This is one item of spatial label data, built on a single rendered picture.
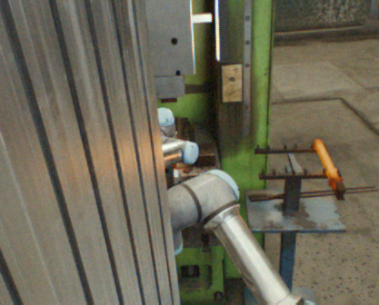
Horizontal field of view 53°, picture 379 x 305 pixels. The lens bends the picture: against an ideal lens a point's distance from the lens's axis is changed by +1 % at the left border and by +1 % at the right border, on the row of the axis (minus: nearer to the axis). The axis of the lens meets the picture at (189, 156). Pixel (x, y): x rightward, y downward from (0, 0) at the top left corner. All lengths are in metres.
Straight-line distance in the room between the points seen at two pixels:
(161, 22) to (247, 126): 0.66
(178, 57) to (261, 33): 0.39
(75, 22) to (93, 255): 0.18
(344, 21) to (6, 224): 8.11
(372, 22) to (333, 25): 0.72
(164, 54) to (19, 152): 1.38
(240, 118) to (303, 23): 6.23
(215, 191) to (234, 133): 0.88
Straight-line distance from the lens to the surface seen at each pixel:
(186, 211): 0.99
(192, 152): 1.27
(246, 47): 1.75
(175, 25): 1.56
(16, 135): 0.23
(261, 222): 1.70
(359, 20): 8.37
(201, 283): 2.27
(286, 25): 7.92
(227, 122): 1.85
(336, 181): 1.50
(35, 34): 0.25
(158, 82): 1.62
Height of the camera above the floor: 1.85
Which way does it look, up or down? 30 degrees down
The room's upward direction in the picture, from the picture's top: 4 degrees counter-clockwise
